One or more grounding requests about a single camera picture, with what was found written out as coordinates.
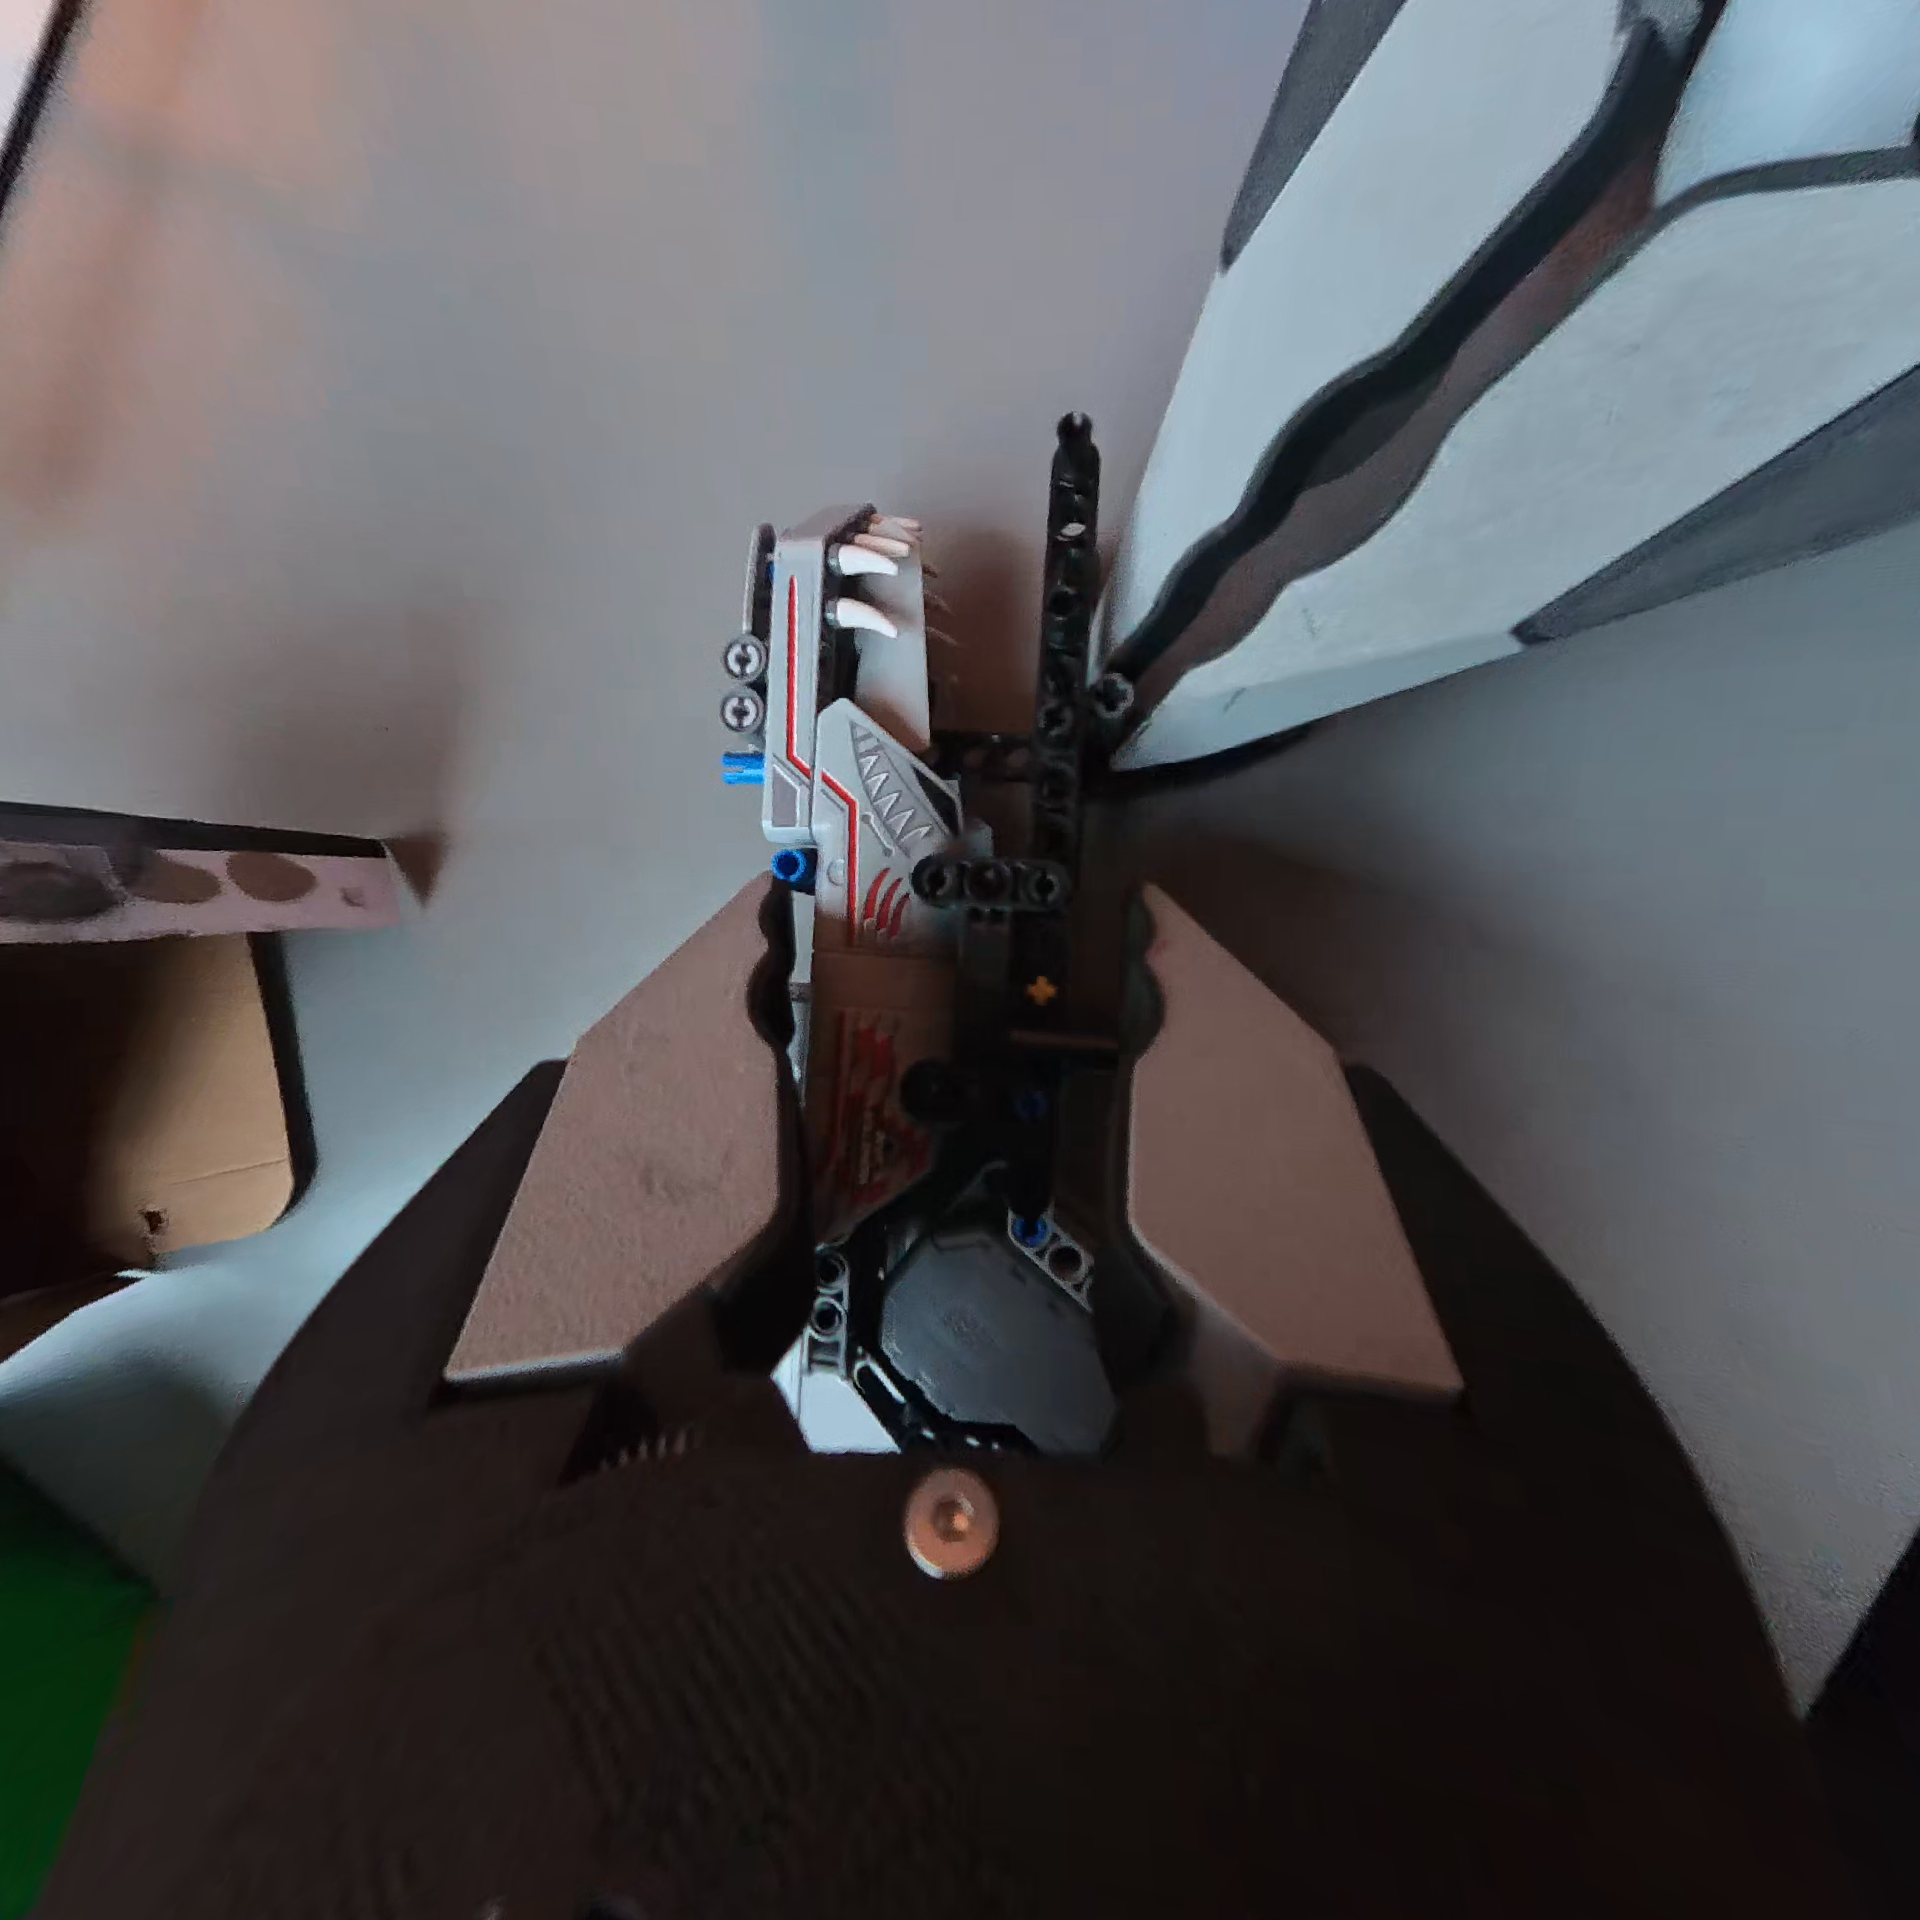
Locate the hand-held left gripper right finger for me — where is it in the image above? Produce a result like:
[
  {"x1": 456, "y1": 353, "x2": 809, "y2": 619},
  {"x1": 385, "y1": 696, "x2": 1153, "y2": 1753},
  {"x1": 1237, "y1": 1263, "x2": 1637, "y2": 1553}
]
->
[{"x1": 1114, "y1": 882, "x2": 1466, "y2": 1453}]

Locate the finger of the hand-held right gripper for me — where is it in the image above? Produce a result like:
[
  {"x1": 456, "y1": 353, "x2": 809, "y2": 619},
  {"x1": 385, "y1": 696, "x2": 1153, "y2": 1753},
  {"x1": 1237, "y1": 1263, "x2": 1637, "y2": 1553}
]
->
[
  {"x1": 1114, "y1": 0, "x2": 1920, "y2": 769},
  {"x1": 1099, "y1": 0, "x2": 1642, "y2": 670}
]

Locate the dark cardboard lego box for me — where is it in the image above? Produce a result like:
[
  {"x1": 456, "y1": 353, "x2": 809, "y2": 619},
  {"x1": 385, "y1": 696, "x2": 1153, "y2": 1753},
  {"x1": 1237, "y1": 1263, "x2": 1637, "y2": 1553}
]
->
[{"x1": 0, "y1": 800, "x2": 453, "y2": 1359}]

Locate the green plastic bin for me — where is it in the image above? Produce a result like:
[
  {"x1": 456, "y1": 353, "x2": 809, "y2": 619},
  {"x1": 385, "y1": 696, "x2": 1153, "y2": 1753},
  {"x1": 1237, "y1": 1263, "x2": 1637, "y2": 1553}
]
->
[{"x1": 0, "y1": 1462, "x2": 162, "y2": 1920}]

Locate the grey red lego vehicle model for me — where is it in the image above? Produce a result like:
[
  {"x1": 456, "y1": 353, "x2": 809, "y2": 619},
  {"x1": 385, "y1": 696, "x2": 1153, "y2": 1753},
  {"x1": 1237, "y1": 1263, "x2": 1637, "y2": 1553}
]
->
[{"x1": 717, "y1": 411, "x2": 1151, "y2": 1455}]

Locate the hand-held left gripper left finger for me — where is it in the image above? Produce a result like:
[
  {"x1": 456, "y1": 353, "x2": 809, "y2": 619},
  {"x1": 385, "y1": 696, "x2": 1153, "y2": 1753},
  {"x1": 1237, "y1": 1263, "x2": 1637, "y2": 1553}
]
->
[{"x1": 449, "y1": 872, "x2": 825, "y2": 1382}]

